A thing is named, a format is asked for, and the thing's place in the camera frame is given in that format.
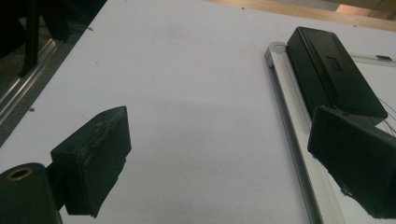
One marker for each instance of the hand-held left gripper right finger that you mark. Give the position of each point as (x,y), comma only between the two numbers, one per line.
(358,161)

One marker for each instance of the black whiteboard eraser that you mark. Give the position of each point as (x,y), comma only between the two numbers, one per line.
(330,71)

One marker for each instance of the metal floor rail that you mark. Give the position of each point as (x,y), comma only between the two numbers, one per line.
(21,90)

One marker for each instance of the whiteboard with aluminium frame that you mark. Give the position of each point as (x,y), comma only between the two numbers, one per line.
(289,102)

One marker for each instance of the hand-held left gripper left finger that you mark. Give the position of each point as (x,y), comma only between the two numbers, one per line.
(90,161)

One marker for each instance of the black metal stand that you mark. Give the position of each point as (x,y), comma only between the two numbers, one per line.
(31,40)

